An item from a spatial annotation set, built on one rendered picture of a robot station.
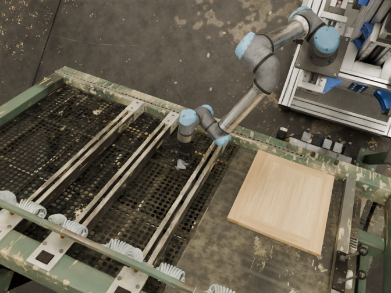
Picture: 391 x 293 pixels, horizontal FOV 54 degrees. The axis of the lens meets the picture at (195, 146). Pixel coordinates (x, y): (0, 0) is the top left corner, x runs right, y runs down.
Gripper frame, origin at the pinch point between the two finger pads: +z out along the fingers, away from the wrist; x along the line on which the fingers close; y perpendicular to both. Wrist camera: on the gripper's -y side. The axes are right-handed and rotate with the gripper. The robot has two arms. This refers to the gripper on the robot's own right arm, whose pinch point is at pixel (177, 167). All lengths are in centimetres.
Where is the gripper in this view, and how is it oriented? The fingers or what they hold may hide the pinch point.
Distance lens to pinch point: 198.5
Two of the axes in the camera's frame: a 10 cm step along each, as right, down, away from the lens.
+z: -1.2, 7.6, 6.4
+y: 9.1, 3.5, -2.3
